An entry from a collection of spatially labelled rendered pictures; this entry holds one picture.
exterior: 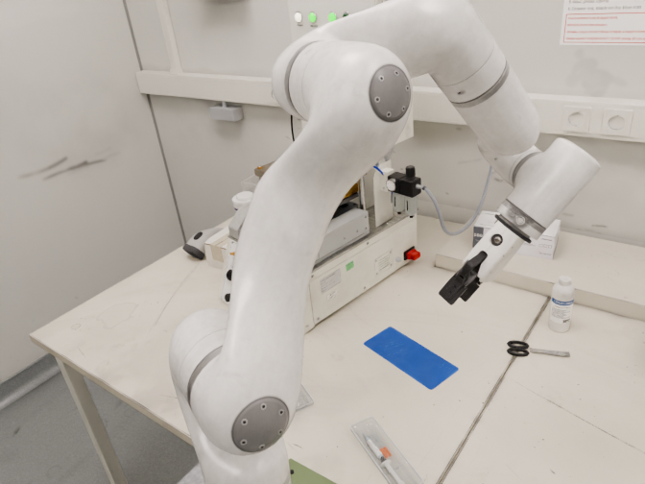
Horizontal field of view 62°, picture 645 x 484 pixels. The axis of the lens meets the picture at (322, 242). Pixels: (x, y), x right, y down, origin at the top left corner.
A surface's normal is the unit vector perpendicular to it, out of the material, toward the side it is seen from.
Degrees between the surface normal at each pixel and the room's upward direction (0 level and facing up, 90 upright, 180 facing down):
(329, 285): 90
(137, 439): 0
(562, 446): 0
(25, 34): 90
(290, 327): 74
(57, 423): 0
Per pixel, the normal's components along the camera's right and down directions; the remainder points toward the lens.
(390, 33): -0.37, 0.53
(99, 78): 0.80, 0.21
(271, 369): 0.57, -0.17
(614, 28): -0.59, 0.44
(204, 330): -0.29, -0.82
